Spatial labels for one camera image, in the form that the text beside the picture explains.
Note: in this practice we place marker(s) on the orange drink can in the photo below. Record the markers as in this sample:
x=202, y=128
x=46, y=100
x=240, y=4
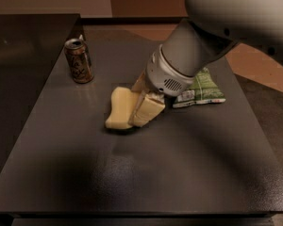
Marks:
x=77, y=55

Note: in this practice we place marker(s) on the yellow wavy sponge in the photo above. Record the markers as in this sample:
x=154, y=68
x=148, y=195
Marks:
x=123, y=102

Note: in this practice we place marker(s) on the dark side cabinet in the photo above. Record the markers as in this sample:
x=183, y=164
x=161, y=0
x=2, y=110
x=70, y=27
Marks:
x=29, y=48

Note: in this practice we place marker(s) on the green chip bag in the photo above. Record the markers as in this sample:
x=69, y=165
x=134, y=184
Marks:
x=202, y=91

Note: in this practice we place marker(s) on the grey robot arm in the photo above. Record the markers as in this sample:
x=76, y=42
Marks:
x=212, y=29

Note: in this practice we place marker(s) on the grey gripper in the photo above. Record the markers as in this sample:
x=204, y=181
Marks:
x=161, y=74

